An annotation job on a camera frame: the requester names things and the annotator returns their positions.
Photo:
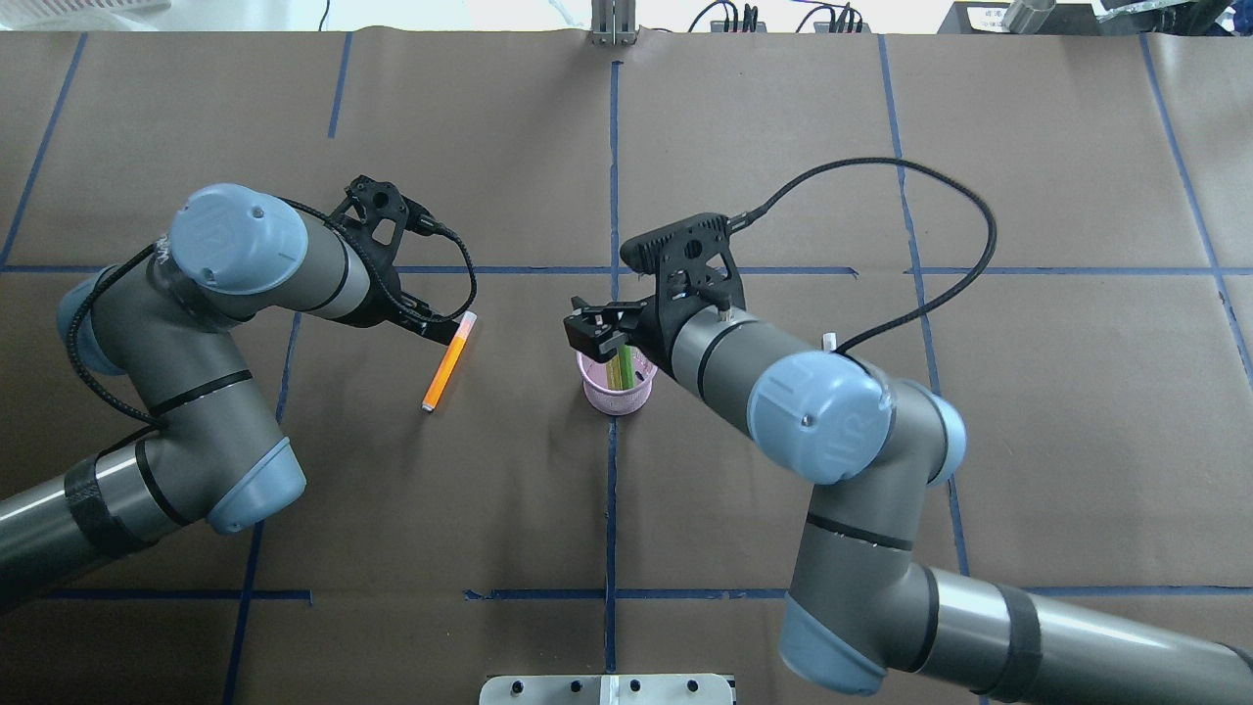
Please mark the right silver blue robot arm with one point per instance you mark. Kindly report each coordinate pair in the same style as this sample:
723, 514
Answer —
859, 604

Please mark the orange highlighter pen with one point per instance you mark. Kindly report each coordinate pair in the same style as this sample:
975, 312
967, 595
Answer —
449, 361

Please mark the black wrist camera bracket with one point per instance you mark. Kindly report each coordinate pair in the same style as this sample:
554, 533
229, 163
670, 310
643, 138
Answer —
376, 216
692, 267

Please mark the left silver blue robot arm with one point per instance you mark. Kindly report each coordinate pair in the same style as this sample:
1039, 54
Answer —
152, 337

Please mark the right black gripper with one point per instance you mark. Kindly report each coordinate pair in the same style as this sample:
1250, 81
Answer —
654, 342

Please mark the pink mesh pen holder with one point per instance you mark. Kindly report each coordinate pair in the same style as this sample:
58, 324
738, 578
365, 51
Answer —
616, 398

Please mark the green highlighter pen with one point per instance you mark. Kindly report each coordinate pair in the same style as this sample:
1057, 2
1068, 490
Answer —
617, 378

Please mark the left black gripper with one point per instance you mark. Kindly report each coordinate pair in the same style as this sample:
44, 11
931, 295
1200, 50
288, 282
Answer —
377, 311

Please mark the left black wrist camera bracket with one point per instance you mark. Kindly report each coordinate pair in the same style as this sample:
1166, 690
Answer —
376, 216

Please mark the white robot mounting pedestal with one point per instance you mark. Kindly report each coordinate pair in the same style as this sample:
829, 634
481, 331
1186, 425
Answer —
682, 688

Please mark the aluminium frame post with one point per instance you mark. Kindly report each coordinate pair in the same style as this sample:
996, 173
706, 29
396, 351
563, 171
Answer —
613, 22

